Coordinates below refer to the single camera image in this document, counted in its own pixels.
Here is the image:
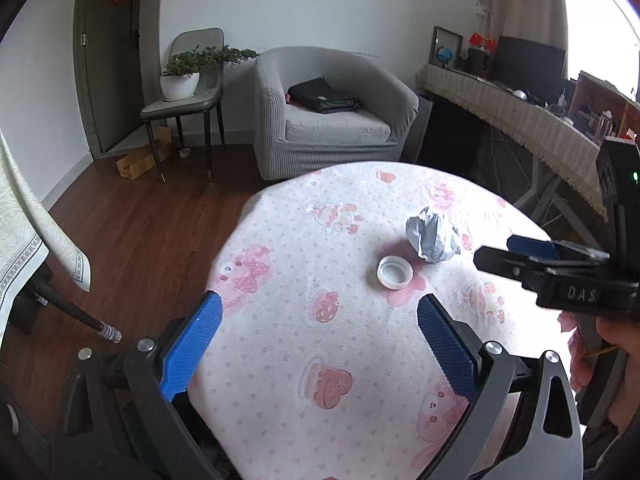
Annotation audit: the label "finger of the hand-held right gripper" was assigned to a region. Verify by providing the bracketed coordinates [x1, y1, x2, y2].
[506, 235, 611, 264]
[472, 244, 557, 292]

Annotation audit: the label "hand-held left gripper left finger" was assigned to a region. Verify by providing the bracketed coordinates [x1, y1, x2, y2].
[52, 290, 223, 480]

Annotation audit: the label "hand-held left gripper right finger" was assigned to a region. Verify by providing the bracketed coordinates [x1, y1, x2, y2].
[416, 294, 586, 480]

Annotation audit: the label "silver foil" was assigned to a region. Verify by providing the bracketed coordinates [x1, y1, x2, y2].
[405, 206, 463, 264]

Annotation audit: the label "white bottle cap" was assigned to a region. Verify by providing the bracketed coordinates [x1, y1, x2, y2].
[376, 256, 414, 291]

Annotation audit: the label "person's right hand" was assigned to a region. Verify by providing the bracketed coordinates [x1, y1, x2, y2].
[557, 310, 640, 396]

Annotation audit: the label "black side table leg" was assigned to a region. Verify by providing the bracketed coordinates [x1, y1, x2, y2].
[30, 280, 123, 345]

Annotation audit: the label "beige fringed desk cloth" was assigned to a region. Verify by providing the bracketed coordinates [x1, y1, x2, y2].
[416, 62, 608, 221]

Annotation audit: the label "pink printed tablecloth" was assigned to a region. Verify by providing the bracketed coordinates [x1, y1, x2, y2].
[192, 161, 571, 480]

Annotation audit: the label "wooden shelf box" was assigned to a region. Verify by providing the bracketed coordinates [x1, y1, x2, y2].
[570, 71, 640, 142]

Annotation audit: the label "black monitor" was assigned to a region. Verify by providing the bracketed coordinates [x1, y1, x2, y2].
[495, 35, 568, 106]

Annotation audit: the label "dark brown box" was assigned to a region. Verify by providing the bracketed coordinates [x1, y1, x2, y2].
[467, 47, 493, 79]

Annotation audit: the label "brown cardboard box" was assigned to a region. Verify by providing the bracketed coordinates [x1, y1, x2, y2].
[116, 125, 173, 181]

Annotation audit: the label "pale green side tablecloth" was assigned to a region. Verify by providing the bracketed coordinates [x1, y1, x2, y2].
[0, 130, 92, 332]

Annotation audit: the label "small red flags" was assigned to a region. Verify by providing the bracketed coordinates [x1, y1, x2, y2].
[467, 31, 498, 51]

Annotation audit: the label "grey armchair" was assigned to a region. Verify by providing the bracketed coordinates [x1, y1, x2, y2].
[252, 46, 420, 182]

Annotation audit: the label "beige curtain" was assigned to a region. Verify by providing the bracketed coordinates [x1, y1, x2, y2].
[492, 0, 568, 53]

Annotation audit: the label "black bag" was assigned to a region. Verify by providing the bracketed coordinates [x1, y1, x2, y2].
[287, 76, 362, 114]

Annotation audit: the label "potted plant in white pot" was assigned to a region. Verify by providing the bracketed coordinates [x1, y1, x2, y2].
[160, 45, 261, 102]

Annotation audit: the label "grey-brown door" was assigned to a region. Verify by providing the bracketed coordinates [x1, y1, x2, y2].
[74, 0, 163, 161]

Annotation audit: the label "grey dining chair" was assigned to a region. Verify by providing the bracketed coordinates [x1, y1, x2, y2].
[140, 28, 226, 184]

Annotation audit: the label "white desk frame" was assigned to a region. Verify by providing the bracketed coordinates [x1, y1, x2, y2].
[515, 157, 601, 241]

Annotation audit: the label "picture frame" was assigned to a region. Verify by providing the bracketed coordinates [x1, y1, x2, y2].
[431, 25, 464, 72]

